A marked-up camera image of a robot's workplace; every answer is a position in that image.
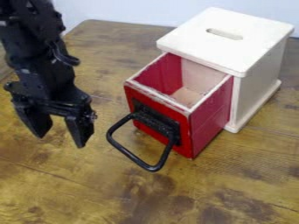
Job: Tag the red wooden drawer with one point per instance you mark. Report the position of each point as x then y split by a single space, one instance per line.
187 92

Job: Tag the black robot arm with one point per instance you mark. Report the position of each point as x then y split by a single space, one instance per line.
31 29

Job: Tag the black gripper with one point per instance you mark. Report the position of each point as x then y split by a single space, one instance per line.
46 92

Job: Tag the white wooden box cabinet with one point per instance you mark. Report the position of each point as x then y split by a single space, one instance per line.
243 46

